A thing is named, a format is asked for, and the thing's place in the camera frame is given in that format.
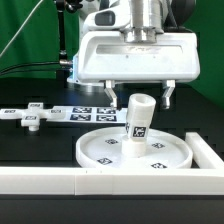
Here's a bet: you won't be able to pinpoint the white marker sheet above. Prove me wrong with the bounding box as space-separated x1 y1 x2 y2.
53 106 127 124

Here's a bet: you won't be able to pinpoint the black camera stand pole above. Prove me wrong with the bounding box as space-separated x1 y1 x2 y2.
54 0 84 80

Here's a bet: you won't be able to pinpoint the grey diagonal cable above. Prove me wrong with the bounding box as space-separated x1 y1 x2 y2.
0 0 44 58

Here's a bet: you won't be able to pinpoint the black cables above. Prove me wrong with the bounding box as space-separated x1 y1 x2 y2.
0 61 73 76

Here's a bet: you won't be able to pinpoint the white L-shaped fence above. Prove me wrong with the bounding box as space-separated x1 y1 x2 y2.
0 132 224 195

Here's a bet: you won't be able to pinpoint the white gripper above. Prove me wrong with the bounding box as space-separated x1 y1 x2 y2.
77 31 200 109

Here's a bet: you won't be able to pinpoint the white cross-shaped table base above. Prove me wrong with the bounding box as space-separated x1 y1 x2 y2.
0 102 66 132

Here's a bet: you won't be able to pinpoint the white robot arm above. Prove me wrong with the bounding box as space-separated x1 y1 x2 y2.
68 0 200 109

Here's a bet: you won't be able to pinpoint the white round table top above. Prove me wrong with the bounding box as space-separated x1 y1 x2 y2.
76 127 193 170

